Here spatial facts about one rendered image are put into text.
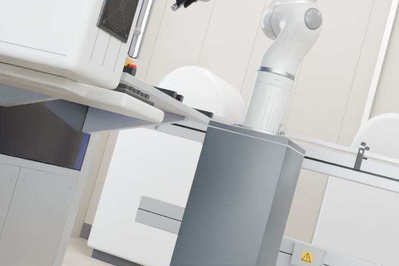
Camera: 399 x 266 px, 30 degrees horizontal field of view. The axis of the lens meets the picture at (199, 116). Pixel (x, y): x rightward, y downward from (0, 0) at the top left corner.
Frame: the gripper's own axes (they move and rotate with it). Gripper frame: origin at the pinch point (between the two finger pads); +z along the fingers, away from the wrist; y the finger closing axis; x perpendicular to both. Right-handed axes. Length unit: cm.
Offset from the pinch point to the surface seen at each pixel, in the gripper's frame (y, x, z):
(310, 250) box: 83, -73, 41
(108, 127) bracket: -10.7, -31.3, 34.6
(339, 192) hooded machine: 209, -23, 115
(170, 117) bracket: 0.2, -33.8, 15.9
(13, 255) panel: -39, -68, 52
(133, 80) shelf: -41, -42, -20
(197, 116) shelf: 1.0, -37.7, 4.4
